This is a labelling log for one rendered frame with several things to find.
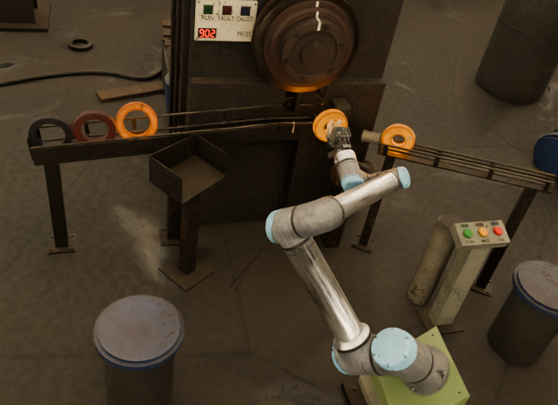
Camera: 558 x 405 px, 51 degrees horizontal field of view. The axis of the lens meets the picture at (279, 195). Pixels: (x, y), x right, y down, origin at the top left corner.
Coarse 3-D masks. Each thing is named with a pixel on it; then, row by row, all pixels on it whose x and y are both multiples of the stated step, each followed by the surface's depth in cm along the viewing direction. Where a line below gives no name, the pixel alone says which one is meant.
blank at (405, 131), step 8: (392, 128) 276; (400, 128) 275; (408, 128) 275; (384, 136) 280; (392, 136) 279; (408, 136) 276; (392, 144) 281; (400, 144) 282; (408, 144) 279; (392, 152) 284
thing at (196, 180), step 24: (192, 144) 259; (168, 168) 235; (192, 168) 257; (216, 168) 258; (168, 192) 243; (192, 192) 246; (192, 216) 264; (192, 240) 274; (168, 264) 291; (192, 264) 286
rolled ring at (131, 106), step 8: (128, 104) 259; (136, 104) 258; (144, 104) 261; (120, 112) 258; (128, 112) 259; (144, 112) 261; (152, 112) 261; (120, 120) 259; (152, 120) 263; (120, 128) 260; (152, 128) 264; (128, 136) 262
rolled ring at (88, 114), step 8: (88, 112) 251; (96, 112) 252; (104, 112) 254; (80, 120) 251; (104, 120) 254; (112, 120) 256; (80, 128) 254; (112, 128) 258; (80, 136) 256; (104, 136) 262; (112, 136) 260
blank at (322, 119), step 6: (324, 114) 253; (330, 114) 253; (336, 114) 253; (342, 114) 255; (318, 120) 253; (324, 120) 254; (336, 120) 256; (342, 120) 256; (318, 126) 255; (324, 126) 256; (342, 126) 258; (318, 132) 257; (324, 132) 258; (318, 138) 259; (324, 138) 260
